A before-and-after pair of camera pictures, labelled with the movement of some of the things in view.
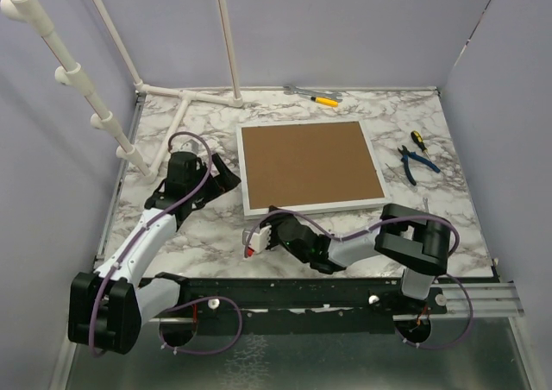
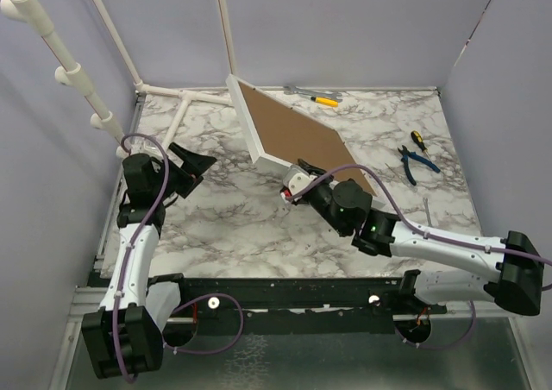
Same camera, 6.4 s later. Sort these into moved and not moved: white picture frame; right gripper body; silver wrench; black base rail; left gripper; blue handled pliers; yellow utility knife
Moved: right gripper body; white picture frame; left gripper
Not moved: black base rail; blue handled pliers; silver wrench; yellow utility knife
